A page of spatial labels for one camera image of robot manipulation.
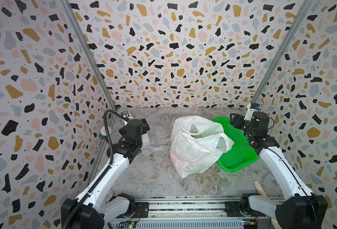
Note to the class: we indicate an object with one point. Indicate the aluminium right corner post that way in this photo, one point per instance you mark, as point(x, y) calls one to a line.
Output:
point(301, 14)

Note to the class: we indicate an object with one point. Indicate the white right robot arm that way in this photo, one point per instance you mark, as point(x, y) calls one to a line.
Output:
point(301, 208)

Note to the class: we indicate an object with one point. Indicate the aluminium left corner post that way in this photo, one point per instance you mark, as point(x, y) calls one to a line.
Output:
point(65, 5)

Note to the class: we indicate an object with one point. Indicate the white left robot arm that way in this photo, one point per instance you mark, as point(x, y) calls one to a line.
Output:
point(90, 209)

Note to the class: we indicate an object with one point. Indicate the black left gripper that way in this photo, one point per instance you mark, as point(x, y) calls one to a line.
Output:
point(145, 124)

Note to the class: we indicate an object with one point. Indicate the microphone on black stand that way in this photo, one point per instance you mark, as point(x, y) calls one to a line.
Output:
point(103, 133)

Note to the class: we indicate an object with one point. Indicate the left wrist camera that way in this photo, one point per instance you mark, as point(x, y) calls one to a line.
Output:
point(126, 115)

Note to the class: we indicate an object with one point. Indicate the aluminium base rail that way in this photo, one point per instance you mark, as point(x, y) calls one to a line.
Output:
point(191, 212)

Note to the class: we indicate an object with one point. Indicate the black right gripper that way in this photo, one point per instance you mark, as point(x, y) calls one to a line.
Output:
point(237, 120)

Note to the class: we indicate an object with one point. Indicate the green plastic basket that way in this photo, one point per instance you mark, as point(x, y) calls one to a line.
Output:
point(241, 154)

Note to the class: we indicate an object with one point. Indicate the aluminium corner post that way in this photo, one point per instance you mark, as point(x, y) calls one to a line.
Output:
point(301, 14)
point(65, 5)

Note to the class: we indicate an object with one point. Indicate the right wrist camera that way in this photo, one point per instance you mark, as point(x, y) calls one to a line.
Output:
point(251, 108)

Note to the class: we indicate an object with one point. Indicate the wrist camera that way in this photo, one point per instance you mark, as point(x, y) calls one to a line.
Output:
point(126, 115)
point(251, 108)

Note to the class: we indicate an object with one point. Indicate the white plastic bag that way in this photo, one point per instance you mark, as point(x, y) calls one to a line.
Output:
point(196, 144)

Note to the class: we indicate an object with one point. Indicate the wooden rolling pin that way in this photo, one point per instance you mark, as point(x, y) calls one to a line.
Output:
point(261, 191)

